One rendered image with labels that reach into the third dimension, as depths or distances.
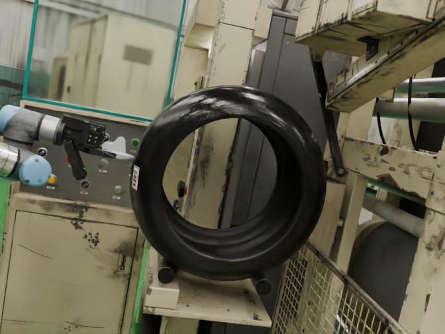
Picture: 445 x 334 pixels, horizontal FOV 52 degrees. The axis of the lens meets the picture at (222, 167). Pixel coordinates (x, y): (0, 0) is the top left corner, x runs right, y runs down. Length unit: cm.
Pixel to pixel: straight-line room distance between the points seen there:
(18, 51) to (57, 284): 862
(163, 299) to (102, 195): 73
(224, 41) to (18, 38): 894
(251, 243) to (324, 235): 29
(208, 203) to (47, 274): 75
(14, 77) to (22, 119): 898
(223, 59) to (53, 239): 97
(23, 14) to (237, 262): 944
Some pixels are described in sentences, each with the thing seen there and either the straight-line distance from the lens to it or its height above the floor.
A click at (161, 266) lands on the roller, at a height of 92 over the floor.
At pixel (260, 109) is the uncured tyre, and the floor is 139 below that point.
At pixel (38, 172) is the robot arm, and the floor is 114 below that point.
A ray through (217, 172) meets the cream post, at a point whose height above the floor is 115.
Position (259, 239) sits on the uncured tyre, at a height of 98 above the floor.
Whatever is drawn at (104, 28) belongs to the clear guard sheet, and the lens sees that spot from 188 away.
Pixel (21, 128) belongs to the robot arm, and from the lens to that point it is 131.
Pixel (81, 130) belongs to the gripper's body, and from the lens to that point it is 130.
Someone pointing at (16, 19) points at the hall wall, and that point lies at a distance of 1039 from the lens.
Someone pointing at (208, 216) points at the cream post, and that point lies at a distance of 163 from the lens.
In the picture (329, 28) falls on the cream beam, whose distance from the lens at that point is 132.
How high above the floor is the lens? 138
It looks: 7 degrees down
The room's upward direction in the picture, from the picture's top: 11 degrees clockwise
